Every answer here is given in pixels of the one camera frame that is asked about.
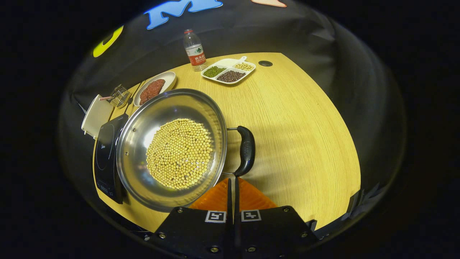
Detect wire mesh basket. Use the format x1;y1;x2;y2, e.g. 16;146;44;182
109;84;130;108

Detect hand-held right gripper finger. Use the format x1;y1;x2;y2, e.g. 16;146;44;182
149;178;233;259
234;177;318;259

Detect raw red meat piece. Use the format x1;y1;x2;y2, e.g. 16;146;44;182
139;87;154;105
146;79;166;98

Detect white round plate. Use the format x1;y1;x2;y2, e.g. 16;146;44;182
133;71;177;107

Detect black power cable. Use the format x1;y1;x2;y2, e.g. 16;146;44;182
124;81;146;108

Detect pile of soybeans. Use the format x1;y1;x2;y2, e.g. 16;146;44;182
146;118;213;190

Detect white divided dish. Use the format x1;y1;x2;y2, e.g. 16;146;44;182
201;56;257;85

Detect black induction cooktop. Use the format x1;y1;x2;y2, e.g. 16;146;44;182
93;114;129;205

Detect stainless steel pot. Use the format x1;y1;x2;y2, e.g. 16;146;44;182
116;88;256;213

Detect white toaster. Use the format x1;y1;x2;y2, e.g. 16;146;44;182
81;94;115;140

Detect clear plastic water bottle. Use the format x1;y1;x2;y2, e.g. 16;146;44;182
183;29;208;72

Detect pile of dark red beans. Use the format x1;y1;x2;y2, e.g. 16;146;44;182
217;70;247;83

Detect pile of green mung beans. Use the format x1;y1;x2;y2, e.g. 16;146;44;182
203;65;227;78

